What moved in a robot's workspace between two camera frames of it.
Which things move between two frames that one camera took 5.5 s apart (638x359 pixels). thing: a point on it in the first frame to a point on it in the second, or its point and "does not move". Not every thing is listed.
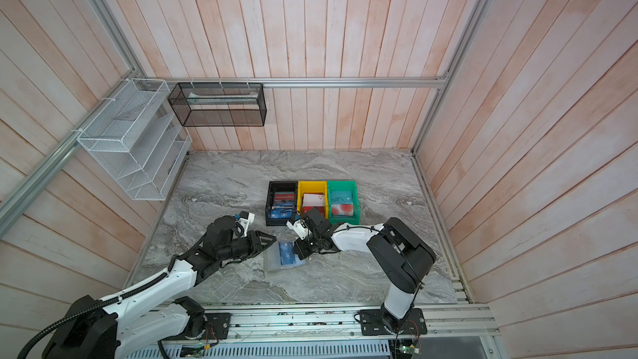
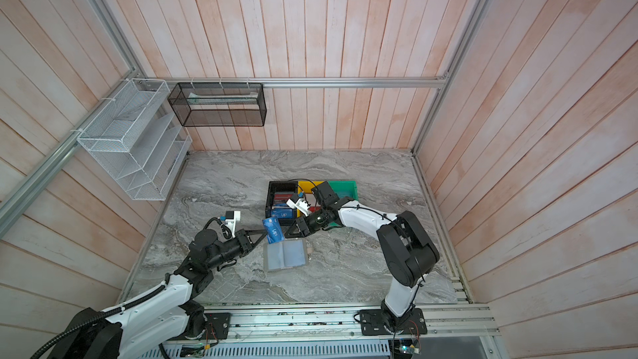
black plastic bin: x=282 y=202 does not move
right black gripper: x=301 y=249 to x=302 y=224
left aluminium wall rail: x=10 y=206 does not move
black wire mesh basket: x=219 y=104 does not move
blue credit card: x=287 y=253 to x=273 y=230
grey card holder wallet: x=272 y=259 does not move
